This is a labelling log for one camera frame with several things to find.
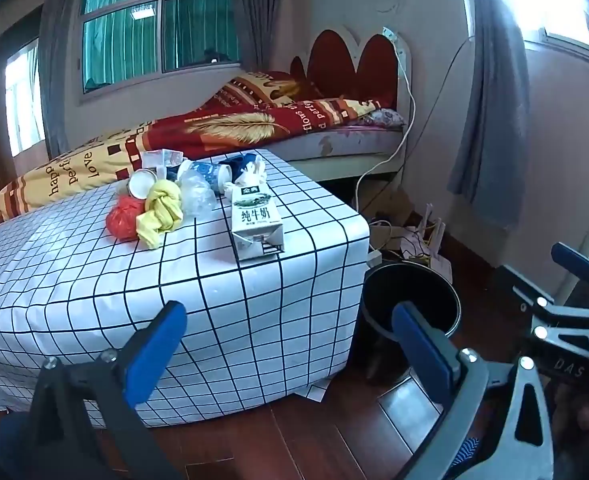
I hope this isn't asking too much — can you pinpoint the floral pillow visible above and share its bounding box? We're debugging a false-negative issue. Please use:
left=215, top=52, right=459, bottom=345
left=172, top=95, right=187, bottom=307
left=362, top=109, right=407, bottom=129

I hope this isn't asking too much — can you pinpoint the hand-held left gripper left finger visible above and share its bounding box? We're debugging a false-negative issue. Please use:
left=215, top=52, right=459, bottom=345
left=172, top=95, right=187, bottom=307
left=24, top=301, right=188, bottom=480

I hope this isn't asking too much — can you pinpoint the window with green curtain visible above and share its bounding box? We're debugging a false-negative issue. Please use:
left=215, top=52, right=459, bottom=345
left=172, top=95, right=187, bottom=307
left=77, top=0, right=240, bottom=96

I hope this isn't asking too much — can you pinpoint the yellow knotted cloth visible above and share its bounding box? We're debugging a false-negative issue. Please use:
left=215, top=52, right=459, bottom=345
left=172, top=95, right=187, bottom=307
left=135, top=178, right=184, bottom=250

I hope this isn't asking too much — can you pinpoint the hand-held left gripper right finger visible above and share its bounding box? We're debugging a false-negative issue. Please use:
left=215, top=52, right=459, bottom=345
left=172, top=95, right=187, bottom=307
left=392, top=302, right=555, bottom=480

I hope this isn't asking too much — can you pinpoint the clear plastic bag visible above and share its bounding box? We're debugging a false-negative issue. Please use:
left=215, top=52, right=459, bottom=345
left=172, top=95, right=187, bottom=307
left=177, top=167, right=218, bottom=220

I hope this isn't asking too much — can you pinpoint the white bed frame red headboard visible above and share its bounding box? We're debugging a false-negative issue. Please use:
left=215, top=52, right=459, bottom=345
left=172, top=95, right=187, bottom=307
left=274, top=25, right=414, bottom=183

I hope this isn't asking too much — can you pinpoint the white router with antennas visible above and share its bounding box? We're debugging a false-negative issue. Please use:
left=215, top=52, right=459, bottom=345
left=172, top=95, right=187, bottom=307
left=403, top=204, right=451, bottom=282

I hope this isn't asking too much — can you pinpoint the blue knitted cloth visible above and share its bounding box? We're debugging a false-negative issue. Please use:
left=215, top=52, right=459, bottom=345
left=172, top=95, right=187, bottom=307
left=219, top=154, right=256, bottom=177

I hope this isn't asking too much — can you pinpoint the grey mattress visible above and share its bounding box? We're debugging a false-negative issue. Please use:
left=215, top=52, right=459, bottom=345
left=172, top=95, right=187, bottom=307
left=269, top=126, right=406, bottom=163

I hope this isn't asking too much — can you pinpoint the black cable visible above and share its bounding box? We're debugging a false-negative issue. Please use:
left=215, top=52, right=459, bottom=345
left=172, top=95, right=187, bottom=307
left=367, top=35, right=477, bottom=213

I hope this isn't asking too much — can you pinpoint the white power strip with sockets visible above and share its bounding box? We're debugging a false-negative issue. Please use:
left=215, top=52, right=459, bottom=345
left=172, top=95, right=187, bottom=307
left=381, top=26, right=407, bottom=58

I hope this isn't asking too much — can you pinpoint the white cable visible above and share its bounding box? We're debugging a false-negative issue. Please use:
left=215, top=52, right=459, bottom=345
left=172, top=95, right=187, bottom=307
left=355, top=35, right=418, bottom=213

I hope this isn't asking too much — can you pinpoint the person's right hand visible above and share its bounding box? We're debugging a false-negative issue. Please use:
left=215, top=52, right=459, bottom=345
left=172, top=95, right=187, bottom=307
left=552, top=385, right=589, bottom=438

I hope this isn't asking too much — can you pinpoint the blue grey curtain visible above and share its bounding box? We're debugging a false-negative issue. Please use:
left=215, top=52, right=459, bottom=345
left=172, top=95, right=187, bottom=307
left=447, top=0, right=531, bottom=227

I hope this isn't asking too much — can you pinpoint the black trash bin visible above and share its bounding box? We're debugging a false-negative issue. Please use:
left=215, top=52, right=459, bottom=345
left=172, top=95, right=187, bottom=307
left=359, top=260, right=463, bottom=386

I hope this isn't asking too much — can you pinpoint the bright balcony window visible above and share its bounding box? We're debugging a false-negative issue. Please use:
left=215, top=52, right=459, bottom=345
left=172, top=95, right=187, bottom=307
left=2, top=39, right=46, bottom=157

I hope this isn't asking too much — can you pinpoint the brown cardboard box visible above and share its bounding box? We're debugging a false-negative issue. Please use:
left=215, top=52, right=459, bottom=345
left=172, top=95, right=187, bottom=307
left=369, top=189, right=416, bottom=227

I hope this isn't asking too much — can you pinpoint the red plastic bag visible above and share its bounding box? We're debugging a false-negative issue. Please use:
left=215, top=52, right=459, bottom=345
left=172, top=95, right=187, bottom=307
left=106, top=194, right=148, bottom=239

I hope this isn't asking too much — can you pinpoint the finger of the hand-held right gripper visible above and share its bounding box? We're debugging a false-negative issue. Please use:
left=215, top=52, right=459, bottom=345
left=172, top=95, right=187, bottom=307
left=551, top=241, right=589, bottom=307
left=495, top=264, right=589, bottom=341

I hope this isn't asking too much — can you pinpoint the white green milk carton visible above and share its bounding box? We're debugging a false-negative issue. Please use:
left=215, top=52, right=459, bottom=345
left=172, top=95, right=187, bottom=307
left=223, top=181, right=286, bottom=261

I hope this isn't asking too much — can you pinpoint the white checked tablecloth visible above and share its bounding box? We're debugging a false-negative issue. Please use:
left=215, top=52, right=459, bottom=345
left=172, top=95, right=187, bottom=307
left=0, top=149, right=371, bottom=428

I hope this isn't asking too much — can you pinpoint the blue striped clothing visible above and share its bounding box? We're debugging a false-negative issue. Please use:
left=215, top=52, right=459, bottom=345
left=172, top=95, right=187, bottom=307
left=447, top=435, right=482, bottom=474

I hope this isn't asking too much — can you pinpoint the red yellow printed blanket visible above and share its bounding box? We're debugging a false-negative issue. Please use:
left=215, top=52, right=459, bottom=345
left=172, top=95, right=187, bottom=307
left=0, top=71, right=383, bottom=233

